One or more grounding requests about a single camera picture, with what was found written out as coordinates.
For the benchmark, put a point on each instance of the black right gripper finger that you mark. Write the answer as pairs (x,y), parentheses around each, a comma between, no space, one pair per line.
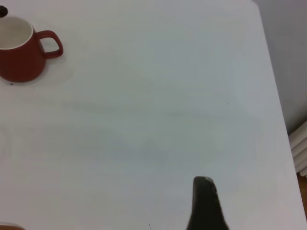
(206,208)

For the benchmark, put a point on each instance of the red ceramic mug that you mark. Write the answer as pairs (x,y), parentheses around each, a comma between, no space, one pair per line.
(21,62)

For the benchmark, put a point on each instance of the white ribbed panel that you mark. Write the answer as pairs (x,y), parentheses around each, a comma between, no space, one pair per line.
(299,148)

